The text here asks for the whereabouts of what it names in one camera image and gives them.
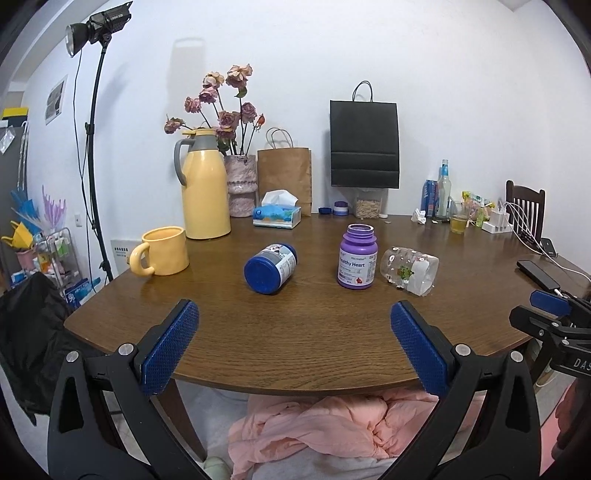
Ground clear glass bottle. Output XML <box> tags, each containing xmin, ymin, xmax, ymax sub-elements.
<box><xmin>437</xmin><ymin>159</ymin><xmax>452</xmax><ymax>219</ymax></box>

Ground pink textured vase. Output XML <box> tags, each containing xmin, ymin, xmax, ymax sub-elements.
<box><xmin>224</xmin><ymin>154</ymin><xmax>258</xmax><ymax>218</ymax></box>

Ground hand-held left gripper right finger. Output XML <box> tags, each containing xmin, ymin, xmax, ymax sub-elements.
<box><xmin>383</xmin><ymin>300</ymin><xmax>543</xmax><ymax>480</ymax></box>

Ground blue wipes packet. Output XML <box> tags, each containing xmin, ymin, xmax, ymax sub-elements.
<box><xmin>64</xmin><ymin>276</ymin><xmax>103</xmax><ymax>308</ymax></box>

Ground black paper bag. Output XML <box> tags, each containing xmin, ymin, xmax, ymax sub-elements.
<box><xmin>329</xmin><ymin>80</ymin><xmax>400</xmax><ymax>189</ymax></box>

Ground glass of yellow drink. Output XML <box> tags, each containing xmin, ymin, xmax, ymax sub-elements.
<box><xmin>448</xmin><ymin>200</ymin><xmax>470</xmax><ymax>235</ymax></box>

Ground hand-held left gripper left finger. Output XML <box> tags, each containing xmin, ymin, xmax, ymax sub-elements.
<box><xmin>47</xmin><ymin>299</ymin><xmax>201</xmax><ymax>480</ymax></box>

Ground brown paper bag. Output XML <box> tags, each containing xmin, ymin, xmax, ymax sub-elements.
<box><xmin>257</xmin><ymin>128</ymin><xmax>313</xmax><ymax>218</ymax></box>

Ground blue tissue box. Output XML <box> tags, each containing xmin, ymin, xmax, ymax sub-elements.
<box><xmin>252</xmin><ymin>189</ymin><xmax>302</xmax><ymax>230</ymax></box>

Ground pink cloth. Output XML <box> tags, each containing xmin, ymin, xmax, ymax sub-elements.
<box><xmin>228</xmin><ymin>387</ymin><xmax>468</xmax><ymax>479</ymax></box>

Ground yellow thermos jug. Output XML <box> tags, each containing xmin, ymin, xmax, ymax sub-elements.
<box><xmin>174</xmin><ymin>128</ymin><xmax>232</xmax><ymax>240</ymax></box>

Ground white charging cables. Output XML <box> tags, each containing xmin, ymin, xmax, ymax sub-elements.
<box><xmin>498</xmin><ymin>199</ymin><xmax>591</xmax><ymax>283</ymax></box>

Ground purple supplement bottle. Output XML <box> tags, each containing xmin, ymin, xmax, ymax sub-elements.
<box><xmin>337</xmin><ymin>224</ymin><xmax>379</xmax><ymax>291</ymax></box>

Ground clear container of oats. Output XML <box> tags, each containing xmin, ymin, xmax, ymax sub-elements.
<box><xmin>354</xmin><ymin>188</ymin><xmax>383</xmax><ymax>219</ymax></box>

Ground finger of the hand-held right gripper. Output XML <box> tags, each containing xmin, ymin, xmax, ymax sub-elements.
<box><xmin>530</xmin><ymin>290</ymin><xmax>585</xmax><ymax>315</ymax></box>
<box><xmin>509</xmin><ymin>305</ymin><xmax>579</xmax><ymax>341</ymax></box>

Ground wire storage cart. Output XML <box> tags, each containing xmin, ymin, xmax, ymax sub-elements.
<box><xmin>31</xmin><ymin>226</ymin><xmax>78</xmax><ymax>297</ymax></box>

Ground blue-lid white jar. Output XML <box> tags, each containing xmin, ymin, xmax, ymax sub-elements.
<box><xmin>244</xmin><ymin>243</ymin><xmax>298</xmax><ymax>295</ymax></box>

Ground black power bank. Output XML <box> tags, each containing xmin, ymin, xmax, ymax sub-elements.
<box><xmin>516</xmin><ymin>260</ymin><xmax>562</xmax><ymax>292</ymax></box>

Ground purple plastic hangers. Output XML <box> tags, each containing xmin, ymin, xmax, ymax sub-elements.
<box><xmin>41</xmin><ymin>185</ymin><xmax>68</xmax><ymax>232</ymax></box>

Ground dried pink roses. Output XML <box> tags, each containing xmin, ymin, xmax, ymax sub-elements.
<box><xmin>165</xmin><ymin>64</ymin><xmax>267</xmax><ymax>157</ymax></box>

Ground white charging station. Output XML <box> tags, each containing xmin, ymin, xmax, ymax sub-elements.
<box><xmin>482</xmin><ymin>208</ymin><xmax>511</xmax><ymax>234</ymax></box>

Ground black studio light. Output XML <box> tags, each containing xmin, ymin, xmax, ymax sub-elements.
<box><xmin>65</xmin><ymin>1</ymin><xmax>134</xmax><ymax>59</ymax></box>

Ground wall poster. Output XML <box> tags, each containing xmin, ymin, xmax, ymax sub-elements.
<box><xmin>44</xmin><ymin>75</ymin><xmax>69</xmax><ymax>126</ymax></box>

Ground black light stand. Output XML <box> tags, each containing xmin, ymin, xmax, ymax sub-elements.
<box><xmin>74</xmin><ymin>36</ymin><xmax>115</xmax><ymax>283</ymax></box>

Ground colourful snack packets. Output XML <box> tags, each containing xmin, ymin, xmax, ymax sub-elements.
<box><xmin>461</xmin><ymin>191</ymin><xmax>493</xmax><ymax>227</ymax></box>

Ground dark wooden chair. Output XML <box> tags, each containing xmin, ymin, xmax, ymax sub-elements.
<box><xmin>505</xmin><ymin>179</ymin><xmax>547</xmax><ymax>244</ymax></box>

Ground blue drink can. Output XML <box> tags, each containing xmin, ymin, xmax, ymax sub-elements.
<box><xmin>420</xmin><ymin>179</ymin><xmax>439</xmax><ymax>218</ymax></box>

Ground yellow mug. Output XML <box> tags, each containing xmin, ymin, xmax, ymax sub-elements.
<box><xmin>129</xmin><ymin>226</ymin><xmax>190</xmax><ymax>277</ymax></box>

